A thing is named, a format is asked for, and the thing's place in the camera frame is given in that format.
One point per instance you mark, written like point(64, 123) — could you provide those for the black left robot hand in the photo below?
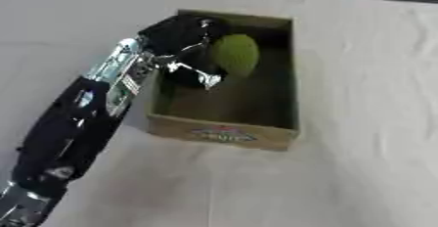
point(177, 33)

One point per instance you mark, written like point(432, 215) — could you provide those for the green oval toy fruit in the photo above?
point(236, 54)

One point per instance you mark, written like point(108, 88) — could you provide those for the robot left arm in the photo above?
point(68, 129)

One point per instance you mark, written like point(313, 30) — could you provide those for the tan cardboard box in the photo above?
point(228, 107)

